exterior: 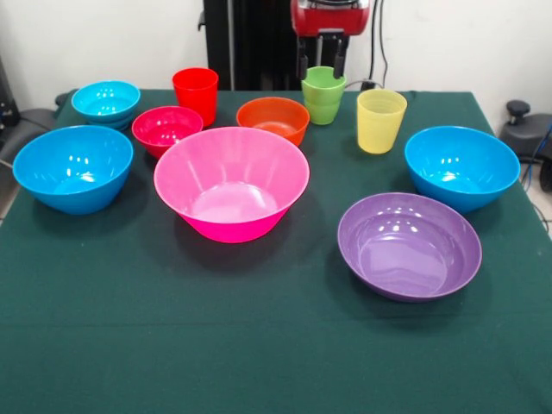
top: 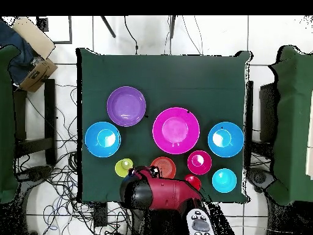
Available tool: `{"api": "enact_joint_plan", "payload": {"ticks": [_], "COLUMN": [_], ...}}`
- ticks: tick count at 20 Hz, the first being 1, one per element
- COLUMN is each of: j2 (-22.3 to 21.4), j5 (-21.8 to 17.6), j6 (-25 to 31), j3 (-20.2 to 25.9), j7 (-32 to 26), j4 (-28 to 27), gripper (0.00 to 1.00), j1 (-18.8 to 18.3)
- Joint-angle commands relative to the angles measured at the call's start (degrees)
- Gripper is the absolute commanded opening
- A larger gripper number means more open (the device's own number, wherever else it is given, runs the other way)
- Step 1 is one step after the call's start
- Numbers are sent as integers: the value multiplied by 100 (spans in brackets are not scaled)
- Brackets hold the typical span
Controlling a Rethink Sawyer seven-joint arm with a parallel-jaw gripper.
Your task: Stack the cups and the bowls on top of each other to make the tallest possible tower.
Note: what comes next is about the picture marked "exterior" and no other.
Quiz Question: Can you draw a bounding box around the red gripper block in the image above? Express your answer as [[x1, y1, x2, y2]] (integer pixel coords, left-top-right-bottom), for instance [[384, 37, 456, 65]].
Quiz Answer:
[[291, 0, 373, 81]]

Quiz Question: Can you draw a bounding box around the purple shallow bowl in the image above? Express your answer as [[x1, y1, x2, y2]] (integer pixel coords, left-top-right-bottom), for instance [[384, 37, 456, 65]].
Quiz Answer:
[[336, 191, 483, 304]]

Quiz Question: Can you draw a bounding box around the green cup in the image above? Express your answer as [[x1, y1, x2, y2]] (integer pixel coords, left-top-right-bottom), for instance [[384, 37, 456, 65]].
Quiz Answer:
[[300, 66, 348, 127]]

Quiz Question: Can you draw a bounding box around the small orange bowl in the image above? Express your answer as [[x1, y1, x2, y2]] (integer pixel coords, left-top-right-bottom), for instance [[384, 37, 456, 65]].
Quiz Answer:
[[235, 97, 311, 147]]

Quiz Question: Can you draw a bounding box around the yellow cup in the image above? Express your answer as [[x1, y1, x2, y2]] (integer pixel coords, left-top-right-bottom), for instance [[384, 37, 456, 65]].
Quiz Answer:
[[355, 89, 409, 155]]

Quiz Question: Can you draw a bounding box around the red cup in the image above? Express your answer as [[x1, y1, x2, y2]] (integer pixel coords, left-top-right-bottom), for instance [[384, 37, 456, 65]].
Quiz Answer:
[[172, 66, 220, 129]]

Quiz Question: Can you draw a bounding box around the small crimson bowl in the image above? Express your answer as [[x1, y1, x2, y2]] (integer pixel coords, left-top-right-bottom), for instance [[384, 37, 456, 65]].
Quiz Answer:
[[131, 105, 204, 160]]

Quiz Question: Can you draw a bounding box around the large pink bowl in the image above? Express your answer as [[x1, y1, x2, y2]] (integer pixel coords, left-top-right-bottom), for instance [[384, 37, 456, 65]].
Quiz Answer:
[[153, 126, 311, 245]]

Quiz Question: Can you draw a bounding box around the medium blue bowl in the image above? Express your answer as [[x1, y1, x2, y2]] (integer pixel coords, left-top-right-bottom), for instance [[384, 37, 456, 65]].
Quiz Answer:
[[11, 124, 135, 216], [404, 125, 522, 215]]

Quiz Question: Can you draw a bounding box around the small blue bowl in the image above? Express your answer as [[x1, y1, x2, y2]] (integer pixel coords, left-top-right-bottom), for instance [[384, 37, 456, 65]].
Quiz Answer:
[[85, 112, 135, 132], [71, 80, 141, 124]]

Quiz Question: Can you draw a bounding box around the dark green tablecloth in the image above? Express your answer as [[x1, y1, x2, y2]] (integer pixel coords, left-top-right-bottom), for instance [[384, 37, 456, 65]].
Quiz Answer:
[[0, 88, 552, 414]]

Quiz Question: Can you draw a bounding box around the black wall cable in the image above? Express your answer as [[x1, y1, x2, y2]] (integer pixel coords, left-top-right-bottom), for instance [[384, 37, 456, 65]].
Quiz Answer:
[[360, 0, 390, 91]]

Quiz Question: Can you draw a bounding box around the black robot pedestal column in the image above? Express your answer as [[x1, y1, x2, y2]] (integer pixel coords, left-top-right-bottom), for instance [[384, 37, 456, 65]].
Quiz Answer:
[[198, 0, 346, 91]]

